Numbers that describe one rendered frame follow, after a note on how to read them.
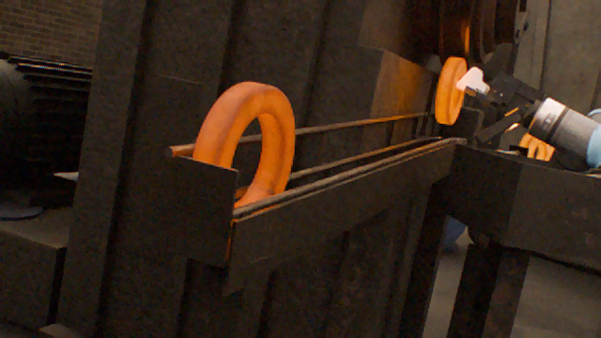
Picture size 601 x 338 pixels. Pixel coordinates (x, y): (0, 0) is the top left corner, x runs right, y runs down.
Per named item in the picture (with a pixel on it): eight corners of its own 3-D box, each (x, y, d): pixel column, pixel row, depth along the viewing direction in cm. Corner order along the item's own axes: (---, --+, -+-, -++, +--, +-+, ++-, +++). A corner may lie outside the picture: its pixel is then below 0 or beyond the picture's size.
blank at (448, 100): (441, 56, 153) (456, 58, 151) (456, 55, 166) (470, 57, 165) (430, 126, 156) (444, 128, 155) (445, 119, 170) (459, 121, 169)
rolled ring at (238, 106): (306, 85, 87) (284, 81, 89) (226, 84, 71) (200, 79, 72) (284, 224, 91) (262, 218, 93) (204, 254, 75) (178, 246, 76)
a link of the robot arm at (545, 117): (546, 143, 158) (542, 142, 149) (526, 132, 159) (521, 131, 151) (566, 107, 156) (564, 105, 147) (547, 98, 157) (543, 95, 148)
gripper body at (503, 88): (501, 71, 160) (548, 96, 156) (483, 105, 162) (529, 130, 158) (497, 69, 153) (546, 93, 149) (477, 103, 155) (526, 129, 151)
